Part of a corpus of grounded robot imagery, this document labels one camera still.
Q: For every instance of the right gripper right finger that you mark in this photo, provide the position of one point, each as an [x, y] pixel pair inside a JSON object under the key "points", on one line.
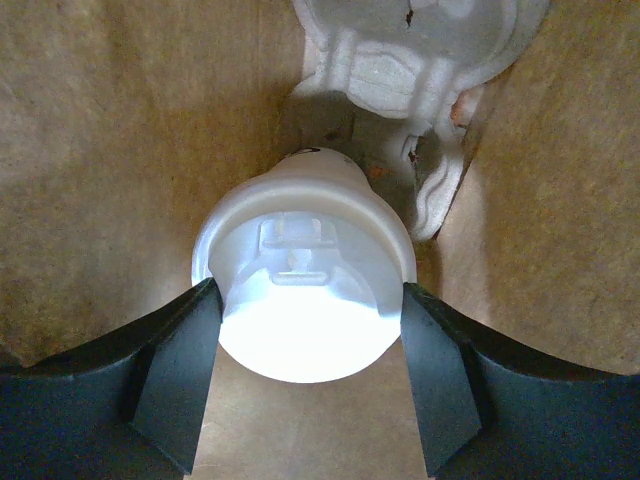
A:
{"points": [[490, 407]]}

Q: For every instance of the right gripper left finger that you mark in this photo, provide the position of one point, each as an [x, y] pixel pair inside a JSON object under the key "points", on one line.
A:
{"points": [[127, 405]]}

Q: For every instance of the brown green paper bag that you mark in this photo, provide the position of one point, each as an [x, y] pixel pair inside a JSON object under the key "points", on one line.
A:
{"points": [[124, 122]]}

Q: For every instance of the white paper coffee cup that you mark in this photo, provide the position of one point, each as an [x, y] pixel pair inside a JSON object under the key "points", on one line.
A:
{"points": [[321, 173]]}

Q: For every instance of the white plastic cup lid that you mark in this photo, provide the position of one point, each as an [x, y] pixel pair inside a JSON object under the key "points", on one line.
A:
{"points": [[311, 273]]}

